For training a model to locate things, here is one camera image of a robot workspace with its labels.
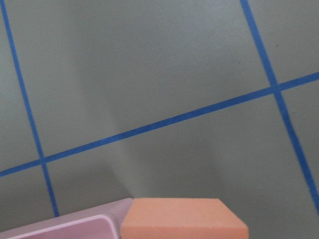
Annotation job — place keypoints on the orange foam block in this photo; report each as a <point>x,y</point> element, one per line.
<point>182,218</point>

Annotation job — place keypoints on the pink plastic bin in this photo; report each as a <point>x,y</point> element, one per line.
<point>100,222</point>

